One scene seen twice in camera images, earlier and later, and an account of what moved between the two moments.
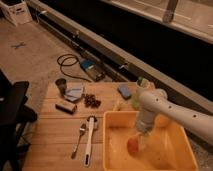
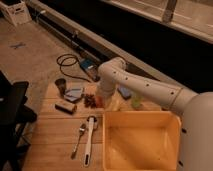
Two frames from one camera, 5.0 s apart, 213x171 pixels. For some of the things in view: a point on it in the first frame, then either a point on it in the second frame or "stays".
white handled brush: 91,121 stays
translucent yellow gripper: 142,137 -> 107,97
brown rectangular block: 66,107 stays
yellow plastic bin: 167,148 stays
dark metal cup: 61,84 stays
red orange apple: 132,146 -> 99,101
